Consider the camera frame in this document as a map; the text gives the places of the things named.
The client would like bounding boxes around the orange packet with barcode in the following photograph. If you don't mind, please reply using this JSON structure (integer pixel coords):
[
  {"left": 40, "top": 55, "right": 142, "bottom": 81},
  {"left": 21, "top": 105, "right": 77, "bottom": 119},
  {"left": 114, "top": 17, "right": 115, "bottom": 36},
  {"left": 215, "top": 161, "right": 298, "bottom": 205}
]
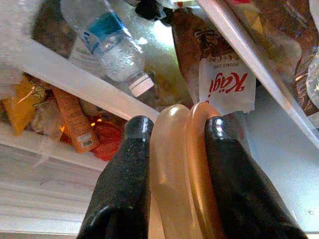
[{"left": 51, "top": 87, "right": 101, "bottom": 154}]

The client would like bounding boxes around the dark brown jar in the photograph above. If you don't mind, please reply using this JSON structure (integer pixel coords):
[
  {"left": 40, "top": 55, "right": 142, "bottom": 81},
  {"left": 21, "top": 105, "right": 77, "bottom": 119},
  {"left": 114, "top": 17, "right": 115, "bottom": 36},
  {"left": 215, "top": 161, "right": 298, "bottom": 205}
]
[{"left": 31, "top": 0, "right": 78, "bottom": 60}]

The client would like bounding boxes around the clear plastic bottle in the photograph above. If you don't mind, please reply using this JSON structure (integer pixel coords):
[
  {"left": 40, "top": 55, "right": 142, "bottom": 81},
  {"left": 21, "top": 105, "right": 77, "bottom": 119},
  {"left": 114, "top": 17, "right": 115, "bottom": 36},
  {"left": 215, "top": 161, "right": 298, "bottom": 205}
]
[{"left": 305, "top": 52, "right": 319, "bottom": 108}]

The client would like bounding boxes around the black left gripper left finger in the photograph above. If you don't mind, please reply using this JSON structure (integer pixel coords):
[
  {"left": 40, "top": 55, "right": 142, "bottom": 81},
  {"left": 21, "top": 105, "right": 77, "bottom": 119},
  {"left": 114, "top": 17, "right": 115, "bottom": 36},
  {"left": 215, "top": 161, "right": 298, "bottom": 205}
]
[{"left": 76, "top": 115, "right": 155, "bottom": 239}]

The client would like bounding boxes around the yellow snack packet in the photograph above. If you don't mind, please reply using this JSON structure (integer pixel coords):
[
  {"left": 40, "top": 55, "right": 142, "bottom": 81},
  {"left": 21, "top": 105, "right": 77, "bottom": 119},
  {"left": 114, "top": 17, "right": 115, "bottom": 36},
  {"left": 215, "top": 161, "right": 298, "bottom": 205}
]
[{"left": 1, "top": 79, "right": 48, "bottom": 136}]

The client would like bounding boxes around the red packet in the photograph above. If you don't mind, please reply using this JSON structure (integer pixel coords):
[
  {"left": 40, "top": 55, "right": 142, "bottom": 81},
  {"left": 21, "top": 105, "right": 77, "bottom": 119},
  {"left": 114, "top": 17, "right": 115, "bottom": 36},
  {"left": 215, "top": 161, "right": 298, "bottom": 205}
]
[{"left": 91, "top": 119, "right": 126, "bottom": 162}]

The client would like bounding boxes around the black bottle cap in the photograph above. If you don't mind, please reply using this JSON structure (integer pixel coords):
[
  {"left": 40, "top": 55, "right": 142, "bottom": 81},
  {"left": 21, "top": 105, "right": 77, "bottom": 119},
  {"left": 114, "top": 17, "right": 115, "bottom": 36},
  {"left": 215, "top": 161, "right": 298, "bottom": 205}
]
[{"left": 134, "top": 0, "right": 167, "bottom": 21}]

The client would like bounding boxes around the white fridge shelf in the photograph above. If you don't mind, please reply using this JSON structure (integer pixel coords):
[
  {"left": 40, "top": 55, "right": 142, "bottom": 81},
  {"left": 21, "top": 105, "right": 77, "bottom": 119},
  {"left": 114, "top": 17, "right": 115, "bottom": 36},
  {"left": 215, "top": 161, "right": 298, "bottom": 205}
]
[{"left": 14, "top": 37, "right": 160, "bottom": 123}]

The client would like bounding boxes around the pale beige sausage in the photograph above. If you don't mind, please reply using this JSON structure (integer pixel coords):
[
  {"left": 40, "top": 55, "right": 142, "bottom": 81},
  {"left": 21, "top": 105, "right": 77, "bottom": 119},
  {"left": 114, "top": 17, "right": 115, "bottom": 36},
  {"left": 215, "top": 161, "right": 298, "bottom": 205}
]
[{"left": 149, "top": 104, "right": 203, "bottom": 239}]

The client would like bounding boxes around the brown foil snack bag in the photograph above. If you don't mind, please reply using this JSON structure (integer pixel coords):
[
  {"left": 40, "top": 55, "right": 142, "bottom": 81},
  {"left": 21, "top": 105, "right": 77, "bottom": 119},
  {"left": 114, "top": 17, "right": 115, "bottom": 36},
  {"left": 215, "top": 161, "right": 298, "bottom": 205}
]
[{"left": 249, "top": 0, "right": 319, "bottom": 118}]

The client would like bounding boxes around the clear water bottle blue label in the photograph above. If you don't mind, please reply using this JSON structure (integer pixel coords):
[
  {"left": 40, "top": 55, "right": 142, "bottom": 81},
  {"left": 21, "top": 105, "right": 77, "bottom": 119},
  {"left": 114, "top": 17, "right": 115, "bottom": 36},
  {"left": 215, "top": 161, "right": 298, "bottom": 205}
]
[{"left": 60, "top": 0, "right": 156, "bottom": 98}]

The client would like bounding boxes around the brown Kägi chocolate wafer pack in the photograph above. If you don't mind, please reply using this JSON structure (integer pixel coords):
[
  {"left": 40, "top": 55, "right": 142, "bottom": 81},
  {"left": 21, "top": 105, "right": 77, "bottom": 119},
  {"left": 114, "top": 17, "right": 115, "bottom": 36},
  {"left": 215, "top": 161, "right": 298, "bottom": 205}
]
[{"left": 171, "top": 6, "right": 257, "bottom": 113}]

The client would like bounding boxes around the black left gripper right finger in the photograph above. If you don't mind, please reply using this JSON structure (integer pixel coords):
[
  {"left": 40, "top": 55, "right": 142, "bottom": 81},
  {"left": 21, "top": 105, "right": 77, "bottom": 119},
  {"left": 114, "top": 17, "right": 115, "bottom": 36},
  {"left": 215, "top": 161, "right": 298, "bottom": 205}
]
[{"left": 203, "top": 116, "right": 309, "bottom": 239}]

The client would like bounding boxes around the white fridge drawer front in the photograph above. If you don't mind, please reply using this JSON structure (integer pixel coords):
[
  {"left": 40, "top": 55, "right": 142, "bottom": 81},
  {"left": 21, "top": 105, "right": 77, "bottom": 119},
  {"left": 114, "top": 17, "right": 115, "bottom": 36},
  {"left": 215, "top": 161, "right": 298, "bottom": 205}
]
[{"left": 0, "top": 121, "right": 108, "bottom": 172}]

